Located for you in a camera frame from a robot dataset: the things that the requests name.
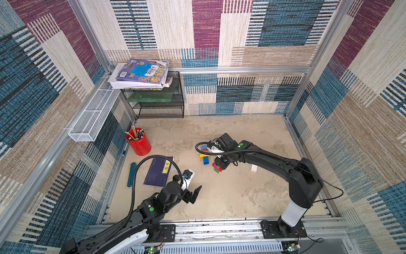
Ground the red long lego brick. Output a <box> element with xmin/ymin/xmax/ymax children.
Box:
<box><xmin>212</xmin><ymin>163</ymin><xmax>223</xmax><ymax>172</ymax></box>

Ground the white long lego brick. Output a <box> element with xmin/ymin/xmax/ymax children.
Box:
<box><xmin>251</xmin><ymin>165</ymin><xmax>258</xmax><ymax>173</ymax></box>

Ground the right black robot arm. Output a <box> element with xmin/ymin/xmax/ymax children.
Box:
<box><xmin>211</xmin><ymin>139</ymin><xmax>324</xmax><ymax>237</ymax></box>

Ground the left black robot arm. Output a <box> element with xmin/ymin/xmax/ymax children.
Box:
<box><xmin>60</xmin><ymin>181</ymin><xmax>202</xmax><ymax>254</ymax></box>

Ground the purple notebook yellow label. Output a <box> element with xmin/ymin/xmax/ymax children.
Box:
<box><xmin>144</xmin><ymin>158</ymin><xmax>172</xmax><ymax>187</ymax></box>

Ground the red pencil cup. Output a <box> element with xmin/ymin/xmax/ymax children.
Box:
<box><xmin>126</xmin><ymin>125</ymin><xmax>152</xmax><ymax>156</ymax></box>

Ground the stack of books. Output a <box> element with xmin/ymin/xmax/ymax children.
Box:
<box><xmin>108</xmin><ymin>58</ymin><xmax>173</xmax><ymax>90</ymax></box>

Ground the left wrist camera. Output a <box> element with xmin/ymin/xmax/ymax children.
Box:
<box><xmin>182</xmin><ymin>169</ymin><xmax>195</xmax><ymax>191</ymax></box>

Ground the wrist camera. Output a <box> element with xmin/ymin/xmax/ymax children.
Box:
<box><xmin>207</xmin><ymin>133</ymin><xmax>238</xmax><ymax>153</ymax></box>
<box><xmin>182</xmin><ymin>169</ymin><xmax>195</xmax><ymax>191</ymax></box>

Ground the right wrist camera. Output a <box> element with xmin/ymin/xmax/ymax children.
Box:
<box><xmin>207</xmin><ymin>133</ymin><xmax>238</xmax><ymax>153</ymax></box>

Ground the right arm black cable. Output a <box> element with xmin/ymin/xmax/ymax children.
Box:
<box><xmin>195</xmin><ymin>141</ymin><xmax>280</xmax><ymax>158</ymax></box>

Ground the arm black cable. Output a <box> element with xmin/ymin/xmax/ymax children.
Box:
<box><xmin>195</xmin><ymin>141</ymin><xmax>280</xmax><ymax>158</ymax></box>
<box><xmin>130</xmin><ymin>155</ymin><xmax>185</xmax><ymax>223</ymax></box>

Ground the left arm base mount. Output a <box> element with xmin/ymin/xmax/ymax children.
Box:
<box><xmin>146</xmin><ymin>224</ymin><xmax>176</xmax><ymax>243</ymax></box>

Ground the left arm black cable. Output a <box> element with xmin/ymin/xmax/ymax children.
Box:
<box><xmin>130</xmin><ymin>155</ymin><xmax>185</xmax><ymax>223</ymax></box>

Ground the blue pen by wall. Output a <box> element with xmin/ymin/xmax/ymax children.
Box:
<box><xmin>122</xmin><ymin>144</ymin><xmax>128</xmax><ymax>157</ymax></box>

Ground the black wire shelf rack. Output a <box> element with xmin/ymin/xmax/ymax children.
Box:
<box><xmin>121</xmin><ymin>72</ymin><xmax>185</xmax><ymax>119</ymax></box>

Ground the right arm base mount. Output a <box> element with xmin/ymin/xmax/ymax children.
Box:
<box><xmin>260</xmin><ymin>219</ymin><xmax>307</xmax><ymax>239</ymax></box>

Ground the white wire mesh basket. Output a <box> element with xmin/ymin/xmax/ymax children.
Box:
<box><xmin>68</xmin><ymin>89</ymin><xmax>119</xmax><ymax>142</ymax></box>

